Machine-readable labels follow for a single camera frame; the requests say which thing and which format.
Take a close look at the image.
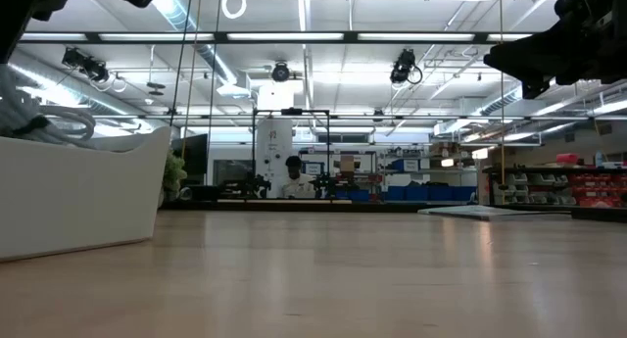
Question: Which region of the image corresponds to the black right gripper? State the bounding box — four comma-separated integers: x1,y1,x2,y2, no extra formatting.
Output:
483,0,627,100

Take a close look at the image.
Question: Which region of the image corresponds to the light blue cable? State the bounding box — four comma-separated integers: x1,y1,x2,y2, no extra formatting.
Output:
0,64,148,153

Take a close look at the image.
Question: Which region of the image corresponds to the shelf with red bins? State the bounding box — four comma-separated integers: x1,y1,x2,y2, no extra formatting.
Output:
482,154,627,210

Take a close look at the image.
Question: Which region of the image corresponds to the grey flat mat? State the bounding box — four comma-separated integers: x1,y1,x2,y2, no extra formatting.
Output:
417,204,572,221

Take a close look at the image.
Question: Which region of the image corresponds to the row of blue bins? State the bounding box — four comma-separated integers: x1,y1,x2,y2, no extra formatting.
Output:
384,184,479,203

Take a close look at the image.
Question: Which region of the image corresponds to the white plastic bin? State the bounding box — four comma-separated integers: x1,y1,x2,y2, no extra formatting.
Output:
0,125,172,264

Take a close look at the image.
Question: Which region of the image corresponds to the green plant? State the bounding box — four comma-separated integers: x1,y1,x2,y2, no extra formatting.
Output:
163,154,188,202

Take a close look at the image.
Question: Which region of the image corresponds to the black monitor screen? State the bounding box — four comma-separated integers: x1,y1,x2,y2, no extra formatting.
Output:
170,133,209,187

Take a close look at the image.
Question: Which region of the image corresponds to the overhead light bar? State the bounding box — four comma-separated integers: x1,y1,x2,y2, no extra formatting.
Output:
17,30,535,46

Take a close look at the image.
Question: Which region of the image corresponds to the person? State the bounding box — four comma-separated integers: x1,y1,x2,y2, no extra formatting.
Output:
279,155,317,200

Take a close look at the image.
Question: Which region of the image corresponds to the white cylindrical column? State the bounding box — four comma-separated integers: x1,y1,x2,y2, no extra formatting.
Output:
255,118,294,198

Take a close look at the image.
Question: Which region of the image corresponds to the black ceiling camera pair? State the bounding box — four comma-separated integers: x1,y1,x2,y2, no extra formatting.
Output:
61,47,110,83

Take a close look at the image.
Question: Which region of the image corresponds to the black ceiling camera with cable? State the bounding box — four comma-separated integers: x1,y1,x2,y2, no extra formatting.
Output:
389,48,423,85

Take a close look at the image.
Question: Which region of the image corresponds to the white hanging cable ring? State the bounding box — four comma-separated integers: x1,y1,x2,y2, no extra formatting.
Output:
220,0,248,21

